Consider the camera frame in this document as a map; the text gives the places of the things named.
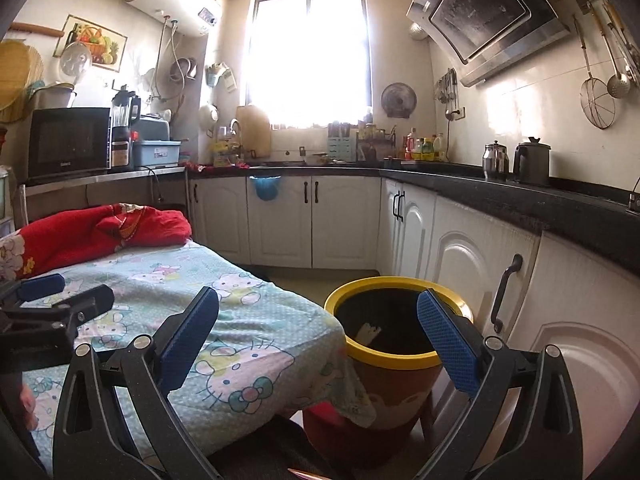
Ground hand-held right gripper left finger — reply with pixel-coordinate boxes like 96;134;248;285
52;286;221;480

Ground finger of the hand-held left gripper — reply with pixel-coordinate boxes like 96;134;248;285
10;284;116;341
0;274;66;307

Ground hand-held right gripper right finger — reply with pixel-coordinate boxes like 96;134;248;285
417;288;583;480

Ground yellow-rimmed brown trash bin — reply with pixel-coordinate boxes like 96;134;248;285
324;276;473;441

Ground person's left hand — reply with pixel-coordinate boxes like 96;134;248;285
20;384;38;431

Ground cartoon cat printed bedsheet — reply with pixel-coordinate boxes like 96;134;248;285
0;240;378;471

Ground red floral quilt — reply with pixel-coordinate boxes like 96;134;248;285
0;202;193;278

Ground white cabinet under stove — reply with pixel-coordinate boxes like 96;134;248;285
377;177;640;480

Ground plastic drawer unit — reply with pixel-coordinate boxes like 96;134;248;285
0;165;13;241

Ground steel shelf table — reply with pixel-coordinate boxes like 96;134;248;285
20;167;188;211

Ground red stool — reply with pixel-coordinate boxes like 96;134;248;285
302;395;436;456

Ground black microwave oven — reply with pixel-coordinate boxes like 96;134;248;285
27;106;112;177

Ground white cabinet under window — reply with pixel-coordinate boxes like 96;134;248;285
189;172;383;271

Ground blue hanging bag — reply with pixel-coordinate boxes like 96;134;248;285
250;175;282;203

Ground black blender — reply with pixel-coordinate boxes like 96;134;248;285
110;87;141;168

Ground steel kettle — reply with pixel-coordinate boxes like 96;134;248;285
482;141;510;182

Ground grey lidded box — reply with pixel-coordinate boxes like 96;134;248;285
139;114;172;143

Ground white enamel pot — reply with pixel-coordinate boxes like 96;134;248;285
32;85;78;109

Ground yellow dish soap bottles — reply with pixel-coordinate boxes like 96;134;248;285
212;137;241;166

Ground group of condiment bottles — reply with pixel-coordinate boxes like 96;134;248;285
404;127;448;162

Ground dark grey kettle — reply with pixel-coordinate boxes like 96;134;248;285
512;136;552;186

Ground black spice rack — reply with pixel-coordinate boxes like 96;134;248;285
357;122;398;161

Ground round bamboo tray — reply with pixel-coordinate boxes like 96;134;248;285
0;40;45;123

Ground chrome faucet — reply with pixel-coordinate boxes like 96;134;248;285
230;119;245;161

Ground beige cutting board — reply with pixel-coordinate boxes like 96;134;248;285
235;105;272;158

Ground white hanging colander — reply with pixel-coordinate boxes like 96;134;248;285
198;104;220;133

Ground green drawer organizer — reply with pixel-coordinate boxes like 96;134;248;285
327;135;357;156

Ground clear round lid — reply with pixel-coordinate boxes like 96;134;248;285
60;41;93;81

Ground hanging kitchen utensils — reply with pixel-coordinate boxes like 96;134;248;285
434;69;458;121

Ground wooden rolling pin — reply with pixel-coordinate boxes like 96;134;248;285
10;21;66;37

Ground kitchen window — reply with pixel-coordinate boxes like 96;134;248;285
248;0;373;128

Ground steel ladle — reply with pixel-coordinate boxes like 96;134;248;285
590;2;631;98

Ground black steel range hood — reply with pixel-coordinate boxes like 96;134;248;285
406;0;571;87

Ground black cabinet door handle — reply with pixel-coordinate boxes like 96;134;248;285
490;254;523;333

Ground dark round wall fan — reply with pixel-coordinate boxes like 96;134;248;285
381;82;417;120

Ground fruit wall poster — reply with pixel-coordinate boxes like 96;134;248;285
53;14;128;72

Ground green wall caddy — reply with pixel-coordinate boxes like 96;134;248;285
206;62;236;92

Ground wire skimmer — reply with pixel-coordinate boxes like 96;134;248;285
572;15;617;130

